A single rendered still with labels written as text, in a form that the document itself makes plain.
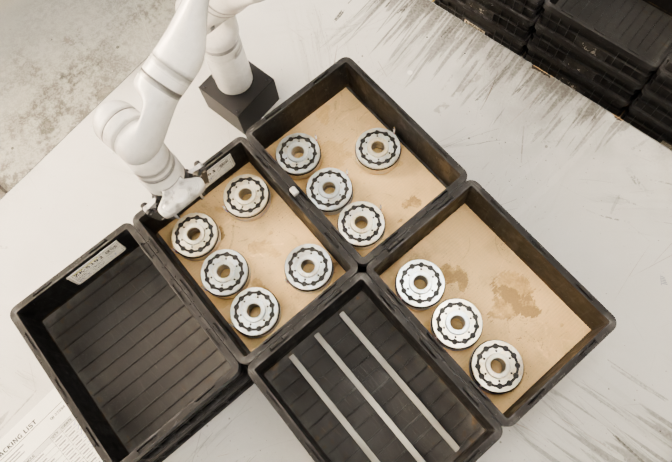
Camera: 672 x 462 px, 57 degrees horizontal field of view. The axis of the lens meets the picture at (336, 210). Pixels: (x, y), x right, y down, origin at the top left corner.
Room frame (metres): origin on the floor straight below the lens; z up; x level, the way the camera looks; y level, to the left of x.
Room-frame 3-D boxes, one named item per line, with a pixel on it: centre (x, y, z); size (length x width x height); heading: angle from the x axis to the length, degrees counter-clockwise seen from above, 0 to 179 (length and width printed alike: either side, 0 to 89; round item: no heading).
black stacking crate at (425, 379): (0.05, -0.01, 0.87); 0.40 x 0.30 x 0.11; 31
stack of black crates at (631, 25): (1.11, -0.99, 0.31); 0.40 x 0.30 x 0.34; 41
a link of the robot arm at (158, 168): (0.48, 0.29, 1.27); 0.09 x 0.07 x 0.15; 39
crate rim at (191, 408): (0.24, 0.46, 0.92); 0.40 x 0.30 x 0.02; 31
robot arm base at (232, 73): (0.87, 0.19, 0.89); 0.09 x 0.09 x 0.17; 40
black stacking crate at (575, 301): (0.21, -0.26, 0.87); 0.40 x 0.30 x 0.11; 31
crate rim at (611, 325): (0.21, -0.26, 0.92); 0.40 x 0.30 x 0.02; 31
